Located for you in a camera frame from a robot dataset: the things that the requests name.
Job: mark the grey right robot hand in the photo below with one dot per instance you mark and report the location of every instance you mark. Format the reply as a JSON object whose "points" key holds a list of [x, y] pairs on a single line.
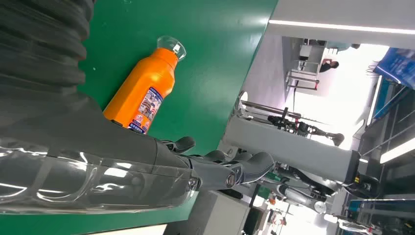
{"points": [[97, 162]]}

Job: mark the grey machine stand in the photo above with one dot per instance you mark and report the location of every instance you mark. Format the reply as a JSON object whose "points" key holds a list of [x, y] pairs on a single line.
{"points": [[291, 149]]}

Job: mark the person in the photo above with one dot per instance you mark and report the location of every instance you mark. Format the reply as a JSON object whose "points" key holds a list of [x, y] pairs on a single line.
{"points": [[328, 65]]}

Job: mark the blue banner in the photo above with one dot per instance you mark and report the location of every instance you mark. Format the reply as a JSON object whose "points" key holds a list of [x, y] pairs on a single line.
{"points": [[397, 66]]}

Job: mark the white metal frame table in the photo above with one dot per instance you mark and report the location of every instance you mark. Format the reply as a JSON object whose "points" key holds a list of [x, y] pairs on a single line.
{"points": [[301, 80]]}

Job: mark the white wall light strip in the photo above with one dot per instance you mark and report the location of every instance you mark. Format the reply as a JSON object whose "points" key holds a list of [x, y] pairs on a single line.
{"points": [[340, 27]]}

